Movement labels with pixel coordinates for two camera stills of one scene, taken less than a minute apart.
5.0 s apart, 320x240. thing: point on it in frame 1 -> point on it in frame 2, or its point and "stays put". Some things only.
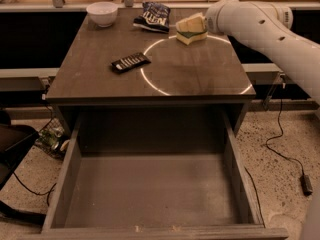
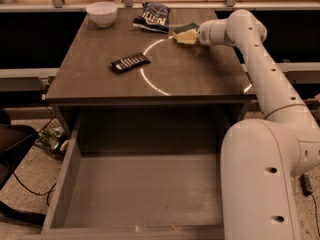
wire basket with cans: [53, 139] stays put
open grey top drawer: [155, 176] stays put
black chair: [15, 140] stays put
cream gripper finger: [193, 23] -> [188, 36]
